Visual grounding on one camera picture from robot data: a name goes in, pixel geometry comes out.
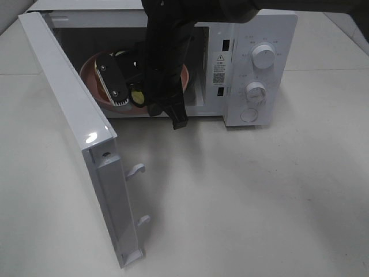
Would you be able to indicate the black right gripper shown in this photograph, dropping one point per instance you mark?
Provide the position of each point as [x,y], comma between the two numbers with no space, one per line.
[123,79]

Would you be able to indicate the yellow egg sheet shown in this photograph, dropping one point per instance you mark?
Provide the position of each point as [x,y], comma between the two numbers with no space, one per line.
[137,97]

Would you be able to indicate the pink round plate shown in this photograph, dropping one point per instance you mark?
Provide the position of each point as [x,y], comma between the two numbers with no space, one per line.
[130,64]

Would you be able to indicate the white microwave door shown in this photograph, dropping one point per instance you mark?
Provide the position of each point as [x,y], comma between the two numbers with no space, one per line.
[95,136]

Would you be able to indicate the round door release button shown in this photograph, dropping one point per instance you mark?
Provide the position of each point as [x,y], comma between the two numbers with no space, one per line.
[249,115]

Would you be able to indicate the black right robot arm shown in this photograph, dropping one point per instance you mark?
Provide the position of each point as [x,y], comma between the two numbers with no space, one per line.
[154,69]

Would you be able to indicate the white warning label sticker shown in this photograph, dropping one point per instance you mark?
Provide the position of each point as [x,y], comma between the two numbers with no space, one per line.
[219,68]

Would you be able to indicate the white lower timer knob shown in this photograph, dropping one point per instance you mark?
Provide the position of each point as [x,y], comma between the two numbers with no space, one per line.
[255,92]

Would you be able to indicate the white upper microwave knob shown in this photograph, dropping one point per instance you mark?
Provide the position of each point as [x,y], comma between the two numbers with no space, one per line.
[263,55]

